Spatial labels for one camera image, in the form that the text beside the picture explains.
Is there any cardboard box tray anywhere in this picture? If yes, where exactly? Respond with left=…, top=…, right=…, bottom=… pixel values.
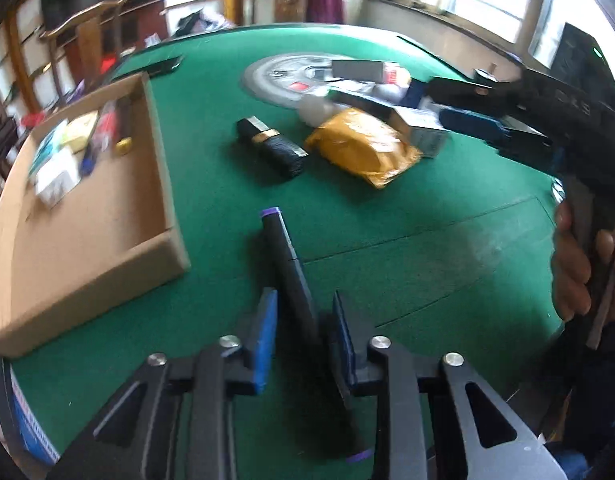
left=0, top=74, right=190, bottom=358

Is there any wooden armchair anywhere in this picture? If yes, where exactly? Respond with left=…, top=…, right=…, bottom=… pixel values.
left=40, top=0, right=129, bottom=107

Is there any grey box red end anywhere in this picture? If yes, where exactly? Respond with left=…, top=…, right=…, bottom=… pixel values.
left=331, top=58, right=402, bottom=84

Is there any round grey table centre panel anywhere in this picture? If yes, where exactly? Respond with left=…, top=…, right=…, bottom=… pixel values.
left=240, top=52, right=349, bottom=110

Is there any purple-capped black marker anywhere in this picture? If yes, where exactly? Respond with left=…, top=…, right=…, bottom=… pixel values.
left=260, top=207, right=373, bottom=463

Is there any white power adapter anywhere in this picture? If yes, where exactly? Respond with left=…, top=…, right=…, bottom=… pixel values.
left=34, top=153, right=81, bottom=208

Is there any green-capped black marker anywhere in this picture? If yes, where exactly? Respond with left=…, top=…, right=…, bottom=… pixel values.
left=326, top=88, right=393, bottom=122

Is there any white medicine box purple label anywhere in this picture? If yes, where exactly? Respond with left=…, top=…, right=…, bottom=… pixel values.
left=388, top=106, right=449, bottom=158

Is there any white and blue medicine box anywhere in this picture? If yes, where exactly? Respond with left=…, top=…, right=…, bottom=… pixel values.
left=400, top=79, right=440, bottom=113

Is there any black cylindrical motor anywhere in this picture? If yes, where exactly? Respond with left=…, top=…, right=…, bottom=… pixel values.
left=472, top=63, right=498, bottom=87

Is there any blue cartoon tissue pack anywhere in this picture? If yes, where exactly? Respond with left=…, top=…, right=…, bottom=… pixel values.
left=28, top=119, right=69, bottom=185

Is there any white pill bottle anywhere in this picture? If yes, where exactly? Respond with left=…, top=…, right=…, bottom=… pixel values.
left=297, top=94, right=342, bottom=128

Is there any yellow-green cartoon tin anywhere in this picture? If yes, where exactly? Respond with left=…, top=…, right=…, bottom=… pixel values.
left=60, top=110, right=99, bottom=154

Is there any pile of clothes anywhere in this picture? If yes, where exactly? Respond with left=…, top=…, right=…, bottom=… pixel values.
left=173, top=8, right=235, bottom=38

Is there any yellow foil snack bag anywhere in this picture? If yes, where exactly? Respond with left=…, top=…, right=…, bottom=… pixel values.
left=304, top=108, right=422, bottom=188

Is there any black gold lipstick tube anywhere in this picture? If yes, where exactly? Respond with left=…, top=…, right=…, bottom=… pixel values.
left=236, top=116, right=309, bottom=179

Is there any person's right hand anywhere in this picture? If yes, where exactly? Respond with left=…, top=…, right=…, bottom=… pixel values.
left=550, top=200, right=615, bottom=323

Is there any black smartphone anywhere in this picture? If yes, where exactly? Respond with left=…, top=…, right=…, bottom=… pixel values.
left=135, top=55, right=184, bottom=78

